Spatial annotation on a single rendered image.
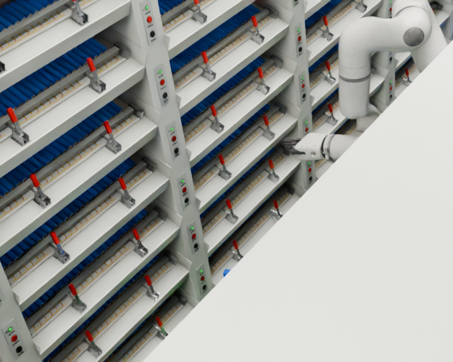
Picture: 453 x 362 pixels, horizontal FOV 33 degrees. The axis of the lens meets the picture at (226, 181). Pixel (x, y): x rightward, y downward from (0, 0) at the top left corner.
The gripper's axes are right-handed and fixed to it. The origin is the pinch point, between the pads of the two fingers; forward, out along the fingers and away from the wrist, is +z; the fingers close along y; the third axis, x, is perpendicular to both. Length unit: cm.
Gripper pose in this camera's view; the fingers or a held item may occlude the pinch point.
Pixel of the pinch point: (289, 144)
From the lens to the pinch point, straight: 248.8
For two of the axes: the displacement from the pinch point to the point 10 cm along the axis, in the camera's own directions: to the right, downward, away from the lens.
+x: -2.9, -8.4, -4.6
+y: 5.9, -5.4, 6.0
